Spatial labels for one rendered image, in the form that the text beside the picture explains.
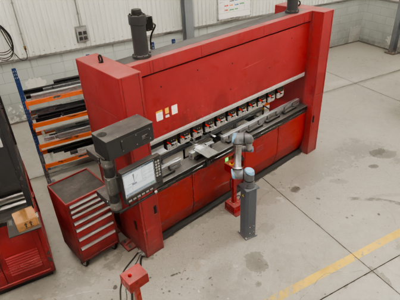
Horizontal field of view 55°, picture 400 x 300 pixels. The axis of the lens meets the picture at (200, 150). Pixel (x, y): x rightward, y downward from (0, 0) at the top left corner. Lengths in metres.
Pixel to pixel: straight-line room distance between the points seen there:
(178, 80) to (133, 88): 0.74
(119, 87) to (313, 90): 3.41
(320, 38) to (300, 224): 2.60
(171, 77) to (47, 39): 4.48
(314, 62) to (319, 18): 0.64
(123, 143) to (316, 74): 3.53
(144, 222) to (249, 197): 1.24
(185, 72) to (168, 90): 0.29
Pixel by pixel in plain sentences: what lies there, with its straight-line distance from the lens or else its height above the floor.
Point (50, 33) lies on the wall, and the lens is 8.29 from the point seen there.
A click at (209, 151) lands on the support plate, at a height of 1.00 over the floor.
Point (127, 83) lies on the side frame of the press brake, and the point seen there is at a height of 2.23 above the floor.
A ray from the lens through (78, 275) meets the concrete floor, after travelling 4.91.
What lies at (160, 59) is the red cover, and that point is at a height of 2.27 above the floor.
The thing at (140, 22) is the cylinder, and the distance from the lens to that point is 3.92.
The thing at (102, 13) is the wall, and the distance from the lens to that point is 8.41.
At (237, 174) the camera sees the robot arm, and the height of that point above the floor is 0.97.
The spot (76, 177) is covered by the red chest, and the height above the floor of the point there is 0.98.
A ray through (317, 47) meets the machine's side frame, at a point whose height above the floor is 1.80.
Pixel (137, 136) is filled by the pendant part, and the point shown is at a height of 1.88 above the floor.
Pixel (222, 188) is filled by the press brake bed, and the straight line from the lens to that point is 5.40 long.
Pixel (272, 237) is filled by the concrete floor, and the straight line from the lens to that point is 5.06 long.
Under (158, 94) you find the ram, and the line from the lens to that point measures 4.15.
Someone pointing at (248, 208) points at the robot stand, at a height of 0.51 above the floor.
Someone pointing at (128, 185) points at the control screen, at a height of 1.45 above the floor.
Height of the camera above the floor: 3.54
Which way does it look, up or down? 32 degrees down
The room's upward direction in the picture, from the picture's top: 3 degrees counter-clockwise
